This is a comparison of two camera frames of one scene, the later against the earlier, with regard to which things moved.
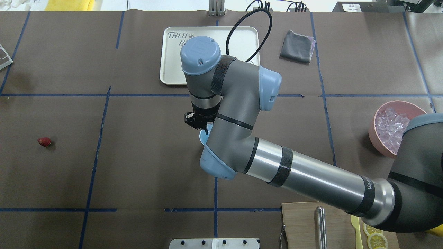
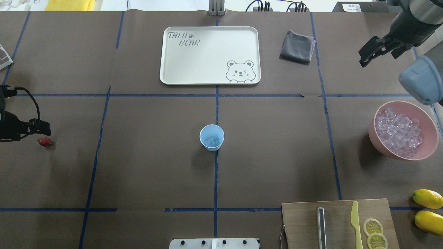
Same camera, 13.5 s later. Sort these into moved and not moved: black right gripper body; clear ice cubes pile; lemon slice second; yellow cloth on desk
Moved: black right gripper body
Not moved: clear ice cubes pile; yellow cloth on desk; lemon slice second
